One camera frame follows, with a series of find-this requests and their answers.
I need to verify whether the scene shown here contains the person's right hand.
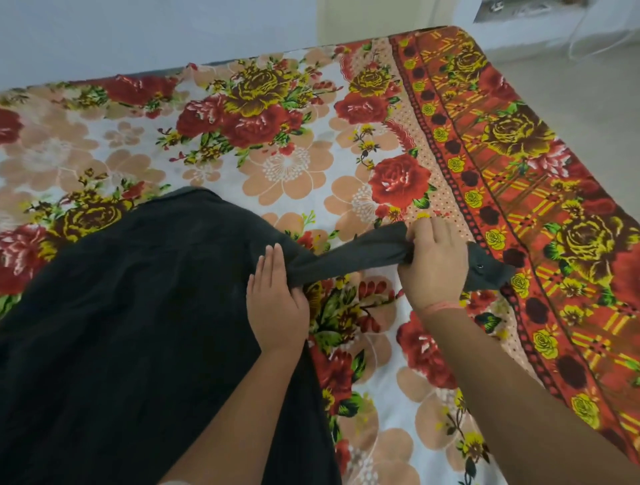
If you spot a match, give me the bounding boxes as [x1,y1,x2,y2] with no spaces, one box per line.
[397,216,470,313]

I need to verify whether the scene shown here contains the person's left hand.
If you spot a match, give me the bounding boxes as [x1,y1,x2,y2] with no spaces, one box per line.
[246,243,311,357]

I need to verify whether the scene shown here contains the black garment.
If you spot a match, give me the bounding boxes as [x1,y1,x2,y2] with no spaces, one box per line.
[0,186,517,485]

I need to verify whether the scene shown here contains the person's right forearm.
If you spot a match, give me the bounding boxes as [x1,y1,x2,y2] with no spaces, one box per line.
[420,306,640,485]

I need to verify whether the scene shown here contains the person's left forearm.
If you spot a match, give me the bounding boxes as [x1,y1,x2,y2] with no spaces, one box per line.
[159,345,307,485]

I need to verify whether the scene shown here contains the orange wrist thread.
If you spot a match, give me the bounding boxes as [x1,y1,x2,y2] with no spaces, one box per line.
[419,300,466,317]

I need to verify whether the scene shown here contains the floral bedsheet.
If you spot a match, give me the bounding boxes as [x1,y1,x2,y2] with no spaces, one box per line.
[0,26,640,485]

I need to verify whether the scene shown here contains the white cable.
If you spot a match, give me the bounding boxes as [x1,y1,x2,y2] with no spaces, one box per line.
[566,0,640,62]

